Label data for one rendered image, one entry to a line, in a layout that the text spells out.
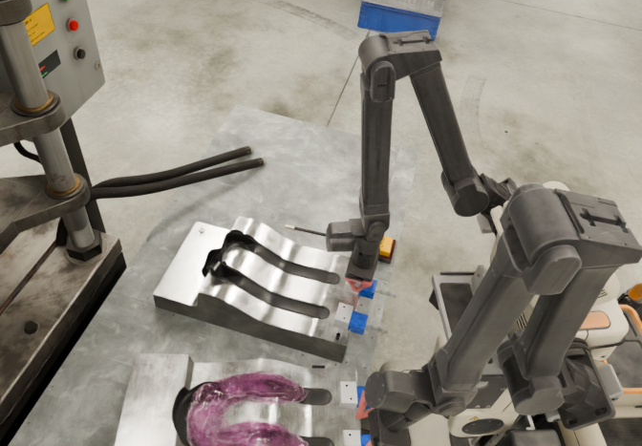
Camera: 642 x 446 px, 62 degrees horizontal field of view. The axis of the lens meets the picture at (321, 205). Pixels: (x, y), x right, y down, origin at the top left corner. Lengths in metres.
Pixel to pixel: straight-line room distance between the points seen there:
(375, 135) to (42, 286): 0.99
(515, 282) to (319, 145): 1.31
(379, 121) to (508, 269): 0.45
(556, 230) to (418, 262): 2.06
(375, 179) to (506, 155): 2.38
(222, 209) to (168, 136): 1.57
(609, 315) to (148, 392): 0.92
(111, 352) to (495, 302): 0.98
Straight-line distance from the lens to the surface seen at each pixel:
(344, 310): 1.32
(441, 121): 1.04
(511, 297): 0.70
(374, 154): 1.05
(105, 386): 1.39
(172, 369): 1.25
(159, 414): 1.21
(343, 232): 1.19
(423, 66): 0.94
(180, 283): 1.43
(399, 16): 4.23
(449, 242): 2.78
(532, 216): 0.62
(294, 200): 1.69
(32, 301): 1.58
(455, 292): 1.26
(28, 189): 1.47
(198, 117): 3.29
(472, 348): 0.80
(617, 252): 0.66
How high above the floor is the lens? 2.02
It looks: 47 degrees down
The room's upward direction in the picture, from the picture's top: 8 degrees clockwise
